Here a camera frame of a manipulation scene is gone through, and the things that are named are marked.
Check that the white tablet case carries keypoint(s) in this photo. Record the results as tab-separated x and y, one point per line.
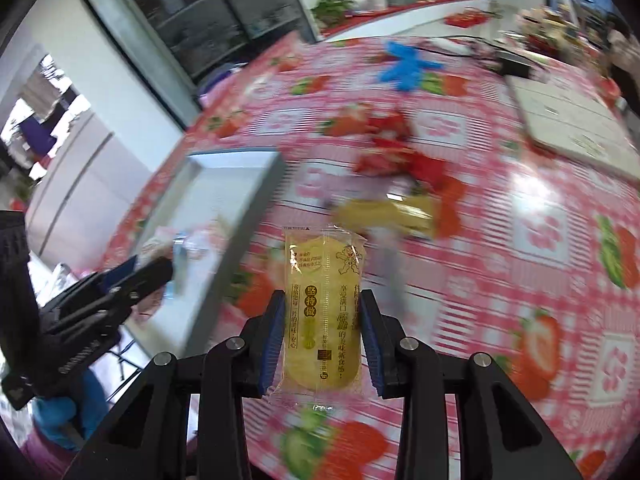
575	126

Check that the green potted plant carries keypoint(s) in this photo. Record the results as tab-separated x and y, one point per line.
329	13

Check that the blue rubber glove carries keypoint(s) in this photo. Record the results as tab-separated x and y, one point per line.
408	68

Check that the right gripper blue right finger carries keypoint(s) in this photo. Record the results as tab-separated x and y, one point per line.
381	335

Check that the gold stick snack packet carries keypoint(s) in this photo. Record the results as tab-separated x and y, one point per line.
407	215

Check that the glass display cabinet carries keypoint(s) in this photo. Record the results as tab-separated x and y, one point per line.
194	37

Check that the strawberry pattern tablecloth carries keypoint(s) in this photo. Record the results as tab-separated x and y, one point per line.
538	264

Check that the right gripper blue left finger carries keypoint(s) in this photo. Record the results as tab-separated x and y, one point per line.
260	356

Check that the red candy wrapper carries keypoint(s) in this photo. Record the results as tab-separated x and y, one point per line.
390	154

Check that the yellow rice cracker packet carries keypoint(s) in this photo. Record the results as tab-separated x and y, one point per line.
322	277

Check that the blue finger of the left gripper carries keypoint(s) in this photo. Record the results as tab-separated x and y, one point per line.
127	282

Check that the left blue gloved hand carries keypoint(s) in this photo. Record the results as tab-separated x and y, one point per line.
69	421

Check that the black power adapter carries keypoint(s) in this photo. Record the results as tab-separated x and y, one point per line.
514	66

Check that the grey white storage box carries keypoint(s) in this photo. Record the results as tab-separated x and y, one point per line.
206	217

